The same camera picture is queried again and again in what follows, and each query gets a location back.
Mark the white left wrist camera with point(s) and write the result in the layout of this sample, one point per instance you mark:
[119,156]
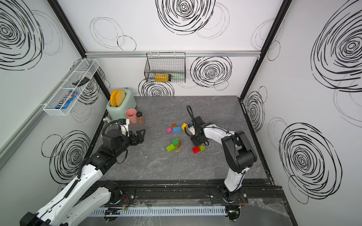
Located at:
[123,125]

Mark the toy bread slice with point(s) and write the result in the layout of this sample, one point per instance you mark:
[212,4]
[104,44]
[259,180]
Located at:
[120,96]
[113,98]

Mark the black wire wall basket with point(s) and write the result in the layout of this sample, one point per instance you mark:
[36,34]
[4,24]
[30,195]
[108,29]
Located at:
[164,62]

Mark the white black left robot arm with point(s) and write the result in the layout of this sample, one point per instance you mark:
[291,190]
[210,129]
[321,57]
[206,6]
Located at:
[67,208]

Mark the black remote on shelf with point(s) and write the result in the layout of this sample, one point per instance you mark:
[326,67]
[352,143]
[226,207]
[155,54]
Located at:
[81,82]

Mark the lime long lego brick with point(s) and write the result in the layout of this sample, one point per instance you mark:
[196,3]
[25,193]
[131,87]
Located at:
[171,147]

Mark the mint green toaster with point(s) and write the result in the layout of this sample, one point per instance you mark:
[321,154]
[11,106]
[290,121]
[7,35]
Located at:
[128,103]

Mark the yellow box in basket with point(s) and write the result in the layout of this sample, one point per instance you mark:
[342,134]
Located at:
[162,77]

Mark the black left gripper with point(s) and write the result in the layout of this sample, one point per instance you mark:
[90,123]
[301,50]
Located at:
[140,139]

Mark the light green box in basket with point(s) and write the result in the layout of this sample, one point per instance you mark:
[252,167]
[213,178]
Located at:
[177,77]

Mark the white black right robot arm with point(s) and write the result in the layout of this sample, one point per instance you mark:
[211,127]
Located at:
[239,154]

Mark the brown spice jar black lid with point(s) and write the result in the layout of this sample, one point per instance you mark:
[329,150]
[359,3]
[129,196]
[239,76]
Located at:
[140,118]

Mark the pink plastic cup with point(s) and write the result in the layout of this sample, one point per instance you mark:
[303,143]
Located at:
[131,114]

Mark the white wire wall shelf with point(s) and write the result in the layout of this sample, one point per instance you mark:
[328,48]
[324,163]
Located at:
[82,68]

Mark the white slotted cable duct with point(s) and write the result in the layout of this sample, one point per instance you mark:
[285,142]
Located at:
[161,211]

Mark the lime small lego brick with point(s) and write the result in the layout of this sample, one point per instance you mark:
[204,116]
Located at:
[202,148]

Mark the dark green lego brick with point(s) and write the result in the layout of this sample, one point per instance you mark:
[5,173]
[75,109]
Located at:
[176,141]

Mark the left toy bread slice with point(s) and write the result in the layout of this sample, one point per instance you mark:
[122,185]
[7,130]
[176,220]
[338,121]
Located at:
[113,98]

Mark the blue snack packet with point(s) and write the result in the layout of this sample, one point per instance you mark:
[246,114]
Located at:
[67,99]

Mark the blue long lego brick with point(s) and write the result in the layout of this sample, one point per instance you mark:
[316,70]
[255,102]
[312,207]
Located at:
[177,129]

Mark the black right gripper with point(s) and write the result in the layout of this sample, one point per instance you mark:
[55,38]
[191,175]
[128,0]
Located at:
[194,141]

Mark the right toy bread slice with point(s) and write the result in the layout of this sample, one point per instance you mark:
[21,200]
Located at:
[120,96]

